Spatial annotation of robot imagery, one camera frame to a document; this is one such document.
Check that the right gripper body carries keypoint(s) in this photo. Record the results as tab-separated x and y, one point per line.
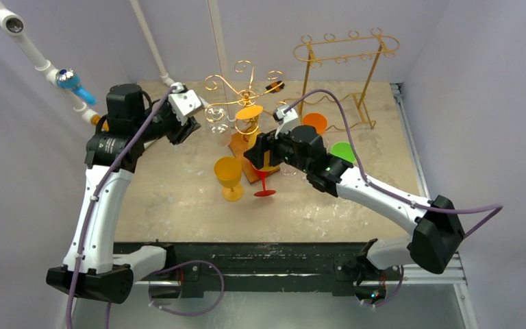
263	148

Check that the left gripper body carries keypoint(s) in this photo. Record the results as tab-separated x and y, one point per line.
170	127

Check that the red goblet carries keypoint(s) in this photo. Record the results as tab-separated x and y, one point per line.
265	192

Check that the clear wine glass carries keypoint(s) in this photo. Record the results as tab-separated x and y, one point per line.
218	126
288	171

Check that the yellow goblet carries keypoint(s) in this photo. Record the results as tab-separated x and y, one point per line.
246	125
228	172

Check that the orange goblet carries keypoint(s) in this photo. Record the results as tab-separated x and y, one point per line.
316	120

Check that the gold scroll wine glass rack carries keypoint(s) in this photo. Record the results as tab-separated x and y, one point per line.
244	97

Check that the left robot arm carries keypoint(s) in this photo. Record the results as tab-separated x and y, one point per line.
90	270

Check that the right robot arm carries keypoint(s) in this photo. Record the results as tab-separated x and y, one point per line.
433	230

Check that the small orange black object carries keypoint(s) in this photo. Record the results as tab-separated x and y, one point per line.
275	87

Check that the green goblet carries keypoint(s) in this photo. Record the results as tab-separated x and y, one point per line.
343	150

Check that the white PVC pipe assembly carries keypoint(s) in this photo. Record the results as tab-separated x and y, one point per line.
69	84

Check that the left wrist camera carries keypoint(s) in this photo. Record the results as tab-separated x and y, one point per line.
185	102

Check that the gold rectangular wire rack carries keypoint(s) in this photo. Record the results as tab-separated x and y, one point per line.
353	57

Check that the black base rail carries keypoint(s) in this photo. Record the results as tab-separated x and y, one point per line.
334	268

